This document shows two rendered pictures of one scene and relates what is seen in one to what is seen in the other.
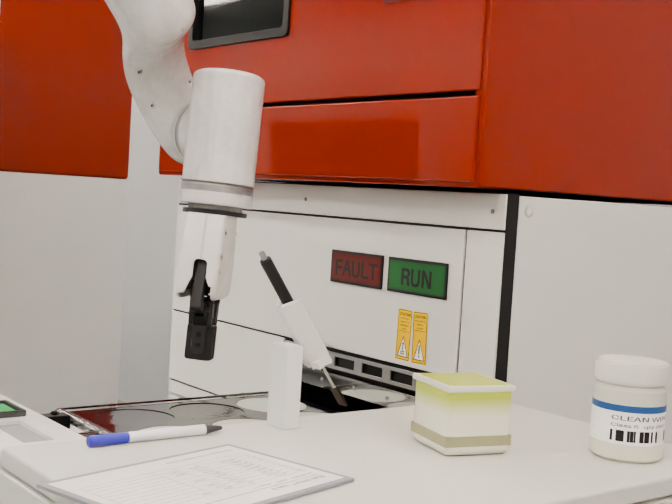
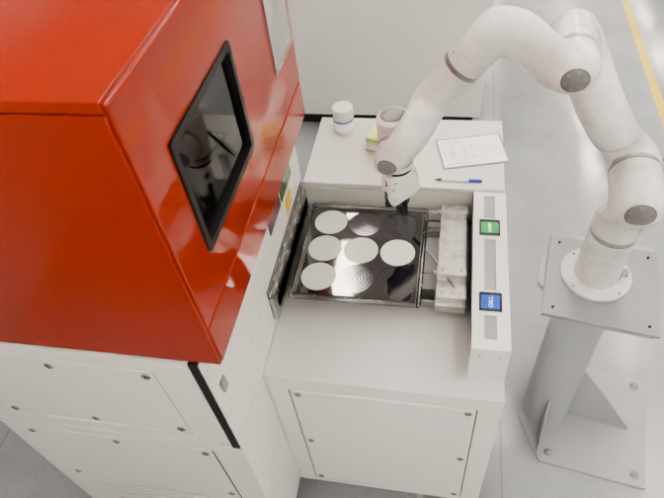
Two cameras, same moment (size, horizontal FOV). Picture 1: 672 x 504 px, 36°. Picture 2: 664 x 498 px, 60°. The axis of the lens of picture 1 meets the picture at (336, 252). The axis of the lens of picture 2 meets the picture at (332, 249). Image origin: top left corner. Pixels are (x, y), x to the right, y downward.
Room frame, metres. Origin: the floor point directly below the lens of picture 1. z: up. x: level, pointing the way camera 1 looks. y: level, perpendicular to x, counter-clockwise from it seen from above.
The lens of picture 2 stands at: (2.05, 0.96, 2.17)
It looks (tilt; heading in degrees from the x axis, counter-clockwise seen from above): 48 degrees down; 234
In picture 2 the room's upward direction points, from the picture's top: 8 degrees counter-clockwise
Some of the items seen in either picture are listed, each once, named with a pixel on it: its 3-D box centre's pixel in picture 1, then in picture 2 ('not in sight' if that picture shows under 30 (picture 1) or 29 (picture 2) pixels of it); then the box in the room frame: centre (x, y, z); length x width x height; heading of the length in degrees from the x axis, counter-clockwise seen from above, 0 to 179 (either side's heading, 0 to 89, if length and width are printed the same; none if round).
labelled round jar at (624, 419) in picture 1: (628, 407); (343, 118); (1.01, -0.30, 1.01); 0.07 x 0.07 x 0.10
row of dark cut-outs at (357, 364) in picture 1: (373, 370); (286, 235); (1.47, -0.06, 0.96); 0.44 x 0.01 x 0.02; 38
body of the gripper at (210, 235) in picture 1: (210, 250); (399, 179); (1.21, 0.15, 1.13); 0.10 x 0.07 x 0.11; 176
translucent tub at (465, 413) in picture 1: (461, 412); (379, 140); (1.01, -0.13, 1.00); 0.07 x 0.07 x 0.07; 23
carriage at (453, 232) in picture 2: not in sight; (452, 259); (1.14, 0.29, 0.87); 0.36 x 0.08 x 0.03; 38
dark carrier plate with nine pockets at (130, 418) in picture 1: (250, 429); (361, 250); (1.32, 0.10, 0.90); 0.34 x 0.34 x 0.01; 38
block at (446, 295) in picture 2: not in sight; (451, 295); (1.27, 0.39, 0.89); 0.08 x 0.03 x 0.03; 128
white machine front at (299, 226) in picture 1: (306, 312); (264, 269); (1.61, 0.04, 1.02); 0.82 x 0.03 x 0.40; 38
